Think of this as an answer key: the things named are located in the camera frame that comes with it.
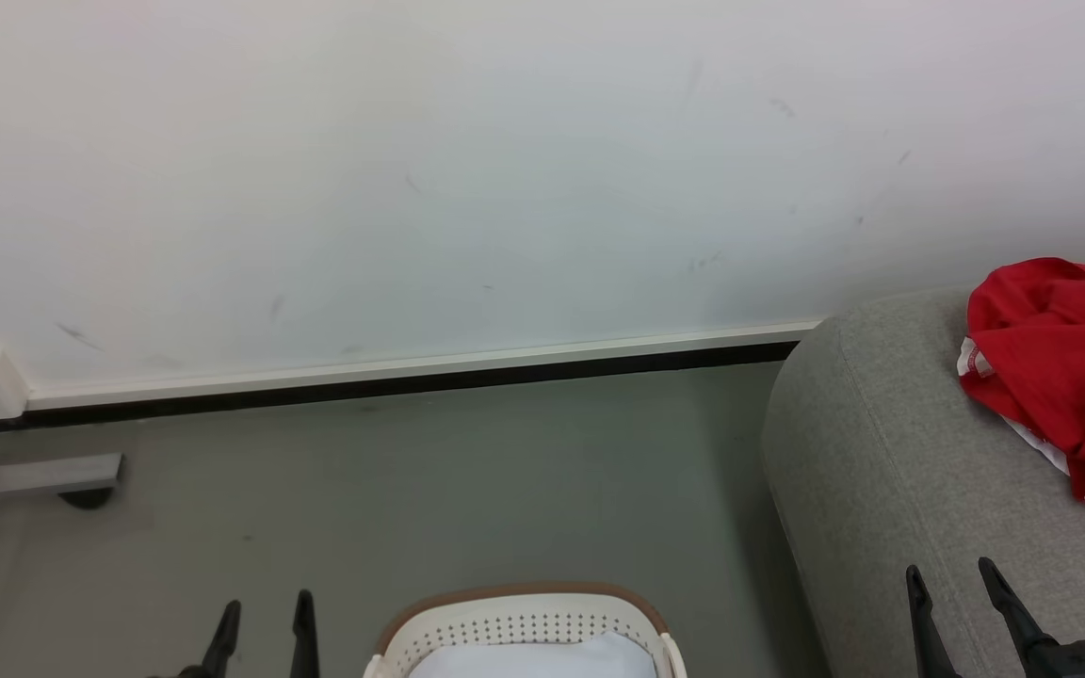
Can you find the pale white garment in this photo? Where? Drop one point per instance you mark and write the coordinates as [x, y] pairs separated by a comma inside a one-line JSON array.
[[533, 661]]

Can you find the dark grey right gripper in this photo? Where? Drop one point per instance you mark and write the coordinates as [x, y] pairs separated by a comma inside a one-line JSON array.
[[1081, 662]]

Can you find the grey fabric sofa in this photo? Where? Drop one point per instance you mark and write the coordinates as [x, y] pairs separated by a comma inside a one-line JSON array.
[[891, 471]]

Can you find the black and white baseboard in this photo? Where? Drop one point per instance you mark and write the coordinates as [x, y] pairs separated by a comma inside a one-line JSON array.
[[411, 375]]

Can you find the black round foot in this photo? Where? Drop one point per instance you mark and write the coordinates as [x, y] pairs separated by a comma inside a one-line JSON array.
[[86, 498]]

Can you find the grey metal frame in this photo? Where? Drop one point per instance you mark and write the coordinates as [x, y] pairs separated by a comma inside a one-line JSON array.
[[43, 474]]

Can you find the red garment with white trim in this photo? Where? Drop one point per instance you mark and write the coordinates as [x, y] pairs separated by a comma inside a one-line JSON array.
[[1060, 358]]

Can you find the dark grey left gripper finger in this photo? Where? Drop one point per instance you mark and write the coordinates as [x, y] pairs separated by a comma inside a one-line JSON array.
[[304, 640], [222, 645]]

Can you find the white perforated laundry basket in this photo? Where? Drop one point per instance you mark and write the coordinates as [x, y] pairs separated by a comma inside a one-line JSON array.
[[524, 617]]

